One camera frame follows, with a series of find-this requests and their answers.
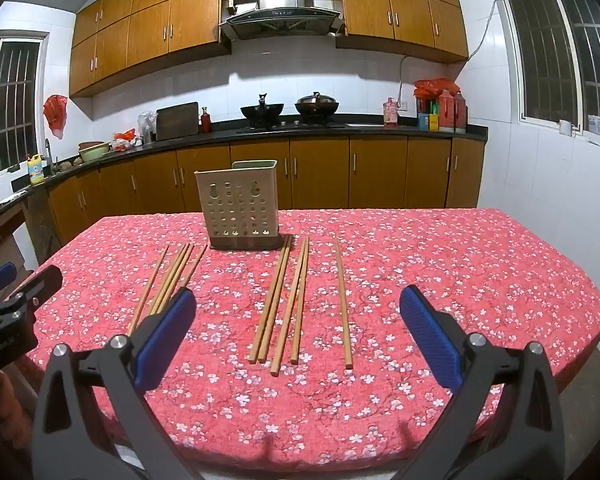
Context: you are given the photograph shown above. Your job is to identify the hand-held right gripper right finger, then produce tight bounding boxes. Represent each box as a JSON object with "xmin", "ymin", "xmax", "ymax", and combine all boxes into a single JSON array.
[{"xmin": 399, "ymin": 285, "xmax": 566, "ymax": 480}]

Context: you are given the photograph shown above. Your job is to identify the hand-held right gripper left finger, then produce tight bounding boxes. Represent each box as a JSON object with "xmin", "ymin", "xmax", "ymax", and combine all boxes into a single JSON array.
[{"xmin": 32, "ymin": 286, "xmax": 203, "ymax": 480}]

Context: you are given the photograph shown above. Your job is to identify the wooden chopstick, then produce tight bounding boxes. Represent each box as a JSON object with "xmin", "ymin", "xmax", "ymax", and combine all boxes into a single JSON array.
[
  {"xmin": 290, "ymin": 239, "xmax": 311, "ymax": 365},
  {"xmin": 270, "ymin": 239, "xmax": 307, "ymax": 377},
  {"xmin": 155, "ymin": 243, "xmax": 195, "ymax": 315},
  {"xmin": 257, "ymin": 236, "xmax": 293, "ymax": 364},
  {"xmin": 149, "ymin": 244, "xmax": 188, "ymax": 317},
  {"xmin": 127, "ymin": 244, "xmax": 172, "ymax": 336},
  {"xmin": 248, "ymin": 236, "xmax": 289, "ymax": 365},
  {"xmin": 166, "ymin": 244, "xmax": 208, "ymax": 311}
]

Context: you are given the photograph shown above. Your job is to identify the beige perforated utensil holder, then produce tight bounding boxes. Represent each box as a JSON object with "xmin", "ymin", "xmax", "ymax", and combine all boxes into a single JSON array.
[{"xmin": 194, "ymin": 159, "xmax": 281, "ymax": 252}]

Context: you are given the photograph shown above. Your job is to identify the red floral tablecloth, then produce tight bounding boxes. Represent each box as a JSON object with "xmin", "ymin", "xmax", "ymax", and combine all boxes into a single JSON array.
[{"xmin": 25, "ymin": 207, "xmax": 600, "ymax": 473}]

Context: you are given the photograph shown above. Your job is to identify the yellow detergent bottle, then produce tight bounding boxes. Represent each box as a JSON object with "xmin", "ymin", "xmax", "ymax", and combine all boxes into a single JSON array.
[{"xmin": 27, "ymin": 154, "xmax": 46, "ymax": 185}]

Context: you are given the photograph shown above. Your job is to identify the metal faucet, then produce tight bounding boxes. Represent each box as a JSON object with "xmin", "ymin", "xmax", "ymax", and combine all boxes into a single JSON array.
[{"xmin": 44, "ymin": 138, "xmax": 60, "ymax": 176}]

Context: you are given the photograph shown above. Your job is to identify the green basin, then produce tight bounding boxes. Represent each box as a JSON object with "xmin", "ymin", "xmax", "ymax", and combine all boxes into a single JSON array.
[{"xmin": 78, "ymin": 141, "xmax": 112, "ymax": 162}]

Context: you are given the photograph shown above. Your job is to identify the red and white bag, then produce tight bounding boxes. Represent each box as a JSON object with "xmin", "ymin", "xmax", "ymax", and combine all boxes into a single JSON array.
[{"xmin": 111, "ymin": 129, "xmax": 143, "ymax": 151}]

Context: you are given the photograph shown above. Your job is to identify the red hanging plastic bag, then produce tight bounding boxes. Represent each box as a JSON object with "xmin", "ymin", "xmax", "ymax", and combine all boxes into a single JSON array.
[{"xmin": 42, "ymin": 94, "xmax": 68, "ymax": 140}]

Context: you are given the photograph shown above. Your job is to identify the clear plastic bag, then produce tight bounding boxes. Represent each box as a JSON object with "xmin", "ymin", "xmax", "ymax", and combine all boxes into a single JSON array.
[{"xmin": 137, "ymin": 111, "xmax": 159, "ymax": 143}]

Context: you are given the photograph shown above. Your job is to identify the wooden base cabinets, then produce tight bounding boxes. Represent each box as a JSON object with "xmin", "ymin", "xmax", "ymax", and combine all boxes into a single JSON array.
[{"xmin": 45, "ymin": 137, "xmax": 487, "ymax": 248}]

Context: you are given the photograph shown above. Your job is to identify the dark cutting board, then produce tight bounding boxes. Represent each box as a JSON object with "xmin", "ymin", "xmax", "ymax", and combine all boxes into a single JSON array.
[{"xmin": 155, "ymin": 102, "xmax": 200, "ymax": 142}]

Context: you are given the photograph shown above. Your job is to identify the black kitchen countertop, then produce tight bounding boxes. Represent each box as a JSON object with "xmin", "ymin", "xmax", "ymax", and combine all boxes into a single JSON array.
[{"xmin": 0, "ymin": 122, "xmax": 490, "ymax": 231}]

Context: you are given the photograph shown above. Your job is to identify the pink bottle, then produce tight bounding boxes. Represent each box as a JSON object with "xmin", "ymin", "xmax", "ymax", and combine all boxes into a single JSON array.
[{"xmin": 383, "ymin": 97, "xmax": 401, "ymax": 129}]

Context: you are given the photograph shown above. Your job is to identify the black gas stove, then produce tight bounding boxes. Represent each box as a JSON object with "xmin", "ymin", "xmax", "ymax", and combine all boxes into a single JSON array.
[{"xmin": 236, "ymin": 117, "xmax": 348, "ymax": 133}]

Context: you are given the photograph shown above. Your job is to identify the black wok with lid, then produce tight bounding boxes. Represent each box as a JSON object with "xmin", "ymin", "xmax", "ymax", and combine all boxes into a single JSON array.
[{"xmin": 294, "ymin": 91, "xmax": 341, "ymax": 118}]

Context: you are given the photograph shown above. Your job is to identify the large window with bars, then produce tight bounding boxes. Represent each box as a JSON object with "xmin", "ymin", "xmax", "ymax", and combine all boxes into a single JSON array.
[{"xmin": 490, "ymin": 0, "xmax": 600, "ymax": 141}]

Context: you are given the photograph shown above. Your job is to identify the steel range hood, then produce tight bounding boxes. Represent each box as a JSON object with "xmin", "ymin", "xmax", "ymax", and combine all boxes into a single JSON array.
[{"xmin": 219, "ymin": 0, "xmax": 343, "ymax": 41}]

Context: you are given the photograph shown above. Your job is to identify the black wok with handle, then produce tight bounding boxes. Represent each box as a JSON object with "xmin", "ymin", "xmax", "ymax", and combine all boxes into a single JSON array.
[{"xmin": 240, "ymin": 92, "xmax": 285, "ymax": 128}]

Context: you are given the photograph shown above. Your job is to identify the wooden wall cabinets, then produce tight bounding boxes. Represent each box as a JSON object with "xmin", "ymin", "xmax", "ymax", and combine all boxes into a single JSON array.
[{"xmin": 69, "ymin": 0, "xmax": 470, "ymax": 98}]

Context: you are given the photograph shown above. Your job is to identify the thin wall cable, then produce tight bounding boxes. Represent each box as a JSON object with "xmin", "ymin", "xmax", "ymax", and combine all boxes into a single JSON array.
[{"xmin": 400, "ymin": 0, "xmax": 501, "ymax": 106}]

